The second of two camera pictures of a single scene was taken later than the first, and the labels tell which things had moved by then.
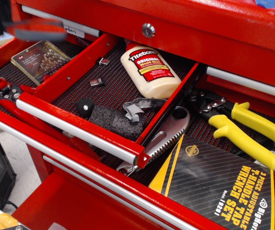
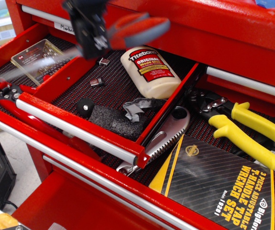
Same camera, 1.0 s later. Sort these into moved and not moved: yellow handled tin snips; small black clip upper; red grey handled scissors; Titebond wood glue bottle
Moved: red grey handled scissors
Not moved: small black clip upper; yellow handled tin snips; Titebond wood glue bottle
